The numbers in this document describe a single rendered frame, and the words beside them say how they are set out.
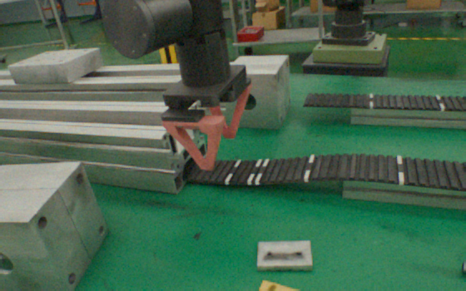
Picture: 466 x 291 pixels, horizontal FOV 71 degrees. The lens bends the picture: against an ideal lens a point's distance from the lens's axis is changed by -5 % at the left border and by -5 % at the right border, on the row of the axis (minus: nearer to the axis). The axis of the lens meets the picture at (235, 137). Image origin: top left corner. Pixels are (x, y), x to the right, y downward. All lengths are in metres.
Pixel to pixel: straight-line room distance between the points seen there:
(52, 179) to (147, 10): 0.18
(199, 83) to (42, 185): 0.18
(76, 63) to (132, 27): 0.45
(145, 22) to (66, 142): 0.28
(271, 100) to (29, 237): 0.37
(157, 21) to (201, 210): 0.22
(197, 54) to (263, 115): 0.23
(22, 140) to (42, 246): 0.28
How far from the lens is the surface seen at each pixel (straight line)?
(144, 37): 0.30
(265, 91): 0.54
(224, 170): 0.45
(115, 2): 0.32
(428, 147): 0.53
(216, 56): 0.37
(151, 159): 0.43
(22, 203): 0.35
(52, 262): 0.35
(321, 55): 0.89
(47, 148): 0.54
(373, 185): 0.40
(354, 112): 0.56
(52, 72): 0.76
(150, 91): 0.64
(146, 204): 0.44
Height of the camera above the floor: 1.04
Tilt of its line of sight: 28 degrees down
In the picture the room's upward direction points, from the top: 8 degrees counter-clockwise
